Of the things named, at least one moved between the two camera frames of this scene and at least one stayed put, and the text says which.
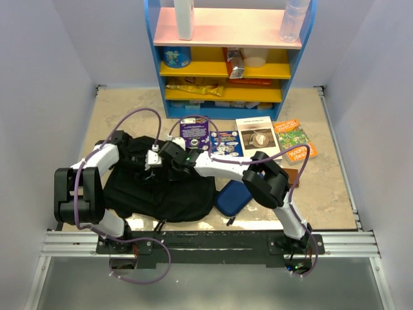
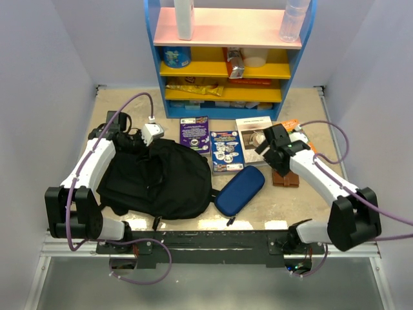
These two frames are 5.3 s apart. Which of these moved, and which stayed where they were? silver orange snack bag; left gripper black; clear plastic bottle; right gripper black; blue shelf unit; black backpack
Moved: left gripper black; right gripper black
Stayed: blue shelf unit; silver orange snack bag; black backpack; clear plastic bottle
